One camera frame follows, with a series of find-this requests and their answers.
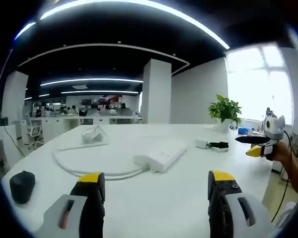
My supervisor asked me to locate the white office chair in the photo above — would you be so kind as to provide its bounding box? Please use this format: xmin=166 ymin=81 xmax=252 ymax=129
xmin=24 ymin=113 xmax=45 ymax=151

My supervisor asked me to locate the green potted plant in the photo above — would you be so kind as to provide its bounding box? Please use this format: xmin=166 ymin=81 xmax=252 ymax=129
xmin=208 ymin=94 xmax=242 ymax=133

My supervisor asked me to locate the black charger cable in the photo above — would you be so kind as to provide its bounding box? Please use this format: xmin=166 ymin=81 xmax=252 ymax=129
xmin=207 ymin=141 xmax=230 ymax=151

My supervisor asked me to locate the row of white office desks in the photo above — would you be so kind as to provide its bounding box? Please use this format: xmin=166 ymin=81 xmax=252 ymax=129
xmin=13 ymin=114 xmax=144 ymax=129

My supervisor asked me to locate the thin black floor cable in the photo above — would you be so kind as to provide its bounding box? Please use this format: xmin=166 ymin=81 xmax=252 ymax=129
xmin=4 ymin=125 xmax=26 ymax=158

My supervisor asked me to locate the white charger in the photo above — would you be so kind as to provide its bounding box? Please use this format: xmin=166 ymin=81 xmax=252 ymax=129
xmin=195 ymin=138 xmax=210 ymax=150

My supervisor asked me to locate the white desk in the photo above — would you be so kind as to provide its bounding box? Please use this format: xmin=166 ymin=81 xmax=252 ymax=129
xmin=0 ymin=123 xmax=290 ymax=238

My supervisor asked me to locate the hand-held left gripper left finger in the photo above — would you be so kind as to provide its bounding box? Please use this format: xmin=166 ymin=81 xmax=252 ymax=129
xmin=36 ymin=172 xmax=106 ymax=238

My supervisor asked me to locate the white power strip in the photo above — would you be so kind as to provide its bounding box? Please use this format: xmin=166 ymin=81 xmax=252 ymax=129
xmin=133 ymin=138 xmax=188 ymax=174

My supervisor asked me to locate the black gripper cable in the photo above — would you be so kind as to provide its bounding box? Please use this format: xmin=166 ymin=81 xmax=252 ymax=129
xmin=270 ymin=129 xmax=293 ymax=224

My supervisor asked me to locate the white power strip cable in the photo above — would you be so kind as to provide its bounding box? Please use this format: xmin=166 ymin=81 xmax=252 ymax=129
xmin=52 ymin=124 xmax=152 ymax=181

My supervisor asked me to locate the person's right hand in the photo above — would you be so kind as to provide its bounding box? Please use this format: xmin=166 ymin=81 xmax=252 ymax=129
xmin=272 ymin=141 xmax=291 ymax=163

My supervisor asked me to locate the black computer mouse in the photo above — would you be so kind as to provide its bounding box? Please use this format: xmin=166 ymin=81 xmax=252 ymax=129
xmin=9 ymin=170 xmax=36 ymax=205

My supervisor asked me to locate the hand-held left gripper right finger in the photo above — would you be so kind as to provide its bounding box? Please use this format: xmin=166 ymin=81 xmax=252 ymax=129
xmin=208 ymin=170 xmax=276 ymax=238

